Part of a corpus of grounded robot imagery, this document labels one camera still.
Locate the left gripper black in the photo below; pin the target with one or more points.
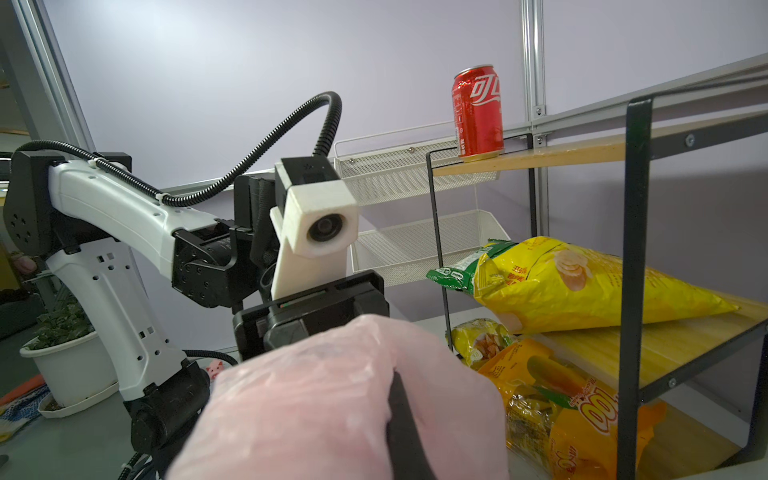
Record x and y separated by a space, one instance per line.
287 321

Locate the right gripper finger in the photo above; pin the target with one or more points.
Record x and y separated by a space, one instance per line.
407 456

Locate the pink plastic grocery bag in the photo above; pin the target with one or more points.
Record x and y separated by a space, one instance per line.
319 409

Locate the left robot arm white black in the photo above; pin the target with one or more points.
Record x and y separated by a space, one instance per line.
268 241

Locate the pink pig toy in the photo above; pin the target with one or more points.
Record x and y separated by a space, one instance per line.
215 368

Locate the orange snack bag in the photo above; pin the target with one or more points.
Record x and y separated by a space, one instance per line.
557 415

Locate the white potted plant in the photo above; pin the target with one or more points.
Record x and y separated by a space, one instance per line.
72 360

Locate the green snack bag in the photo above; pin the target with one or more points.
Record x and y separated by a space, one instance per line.
460 275

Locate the yellow chips bag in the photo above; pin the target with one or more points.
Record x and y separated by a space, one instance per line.
547 285

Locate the wooden two-tier shelf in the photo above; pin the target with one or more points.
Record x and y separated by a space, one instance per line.
636 129

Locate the red cola can left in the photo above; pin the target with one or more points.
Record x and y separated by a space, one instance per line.
477 109

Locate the white mesh wall rack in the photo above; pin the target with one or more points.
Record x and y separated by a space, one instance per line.
408 220

